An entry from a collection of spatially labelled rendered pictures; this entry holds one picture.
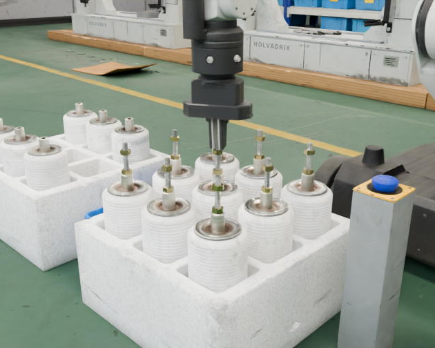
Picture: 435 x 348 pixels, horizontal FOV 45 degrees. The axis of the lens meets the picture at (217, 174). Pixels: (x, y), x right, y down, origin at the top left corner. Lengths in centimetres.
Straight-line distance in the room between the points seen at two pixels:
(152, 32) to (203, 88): 348
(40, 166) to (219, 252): 55
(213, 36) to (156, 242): 35
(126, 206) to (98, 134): 50
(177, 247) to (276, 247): 17
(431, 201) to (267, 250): 41
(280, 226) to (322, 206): 12
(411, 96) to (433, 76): 166
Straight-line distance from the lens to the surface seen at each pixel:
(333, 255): 99
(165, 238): 87
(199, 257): 80
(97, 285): 104
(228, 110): 89
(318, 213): 96
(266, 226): 86
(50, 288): 119
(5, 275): 127
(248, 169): 106
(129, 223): 96
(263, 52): 347
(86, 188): 123
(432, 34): 108
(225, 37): 86
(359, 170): 124
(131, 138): 132
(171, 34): 416
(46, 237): 122
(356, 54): 304
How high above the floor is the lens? 62
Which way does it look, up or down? 21 degrees down
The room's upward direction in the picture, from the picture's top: straight up
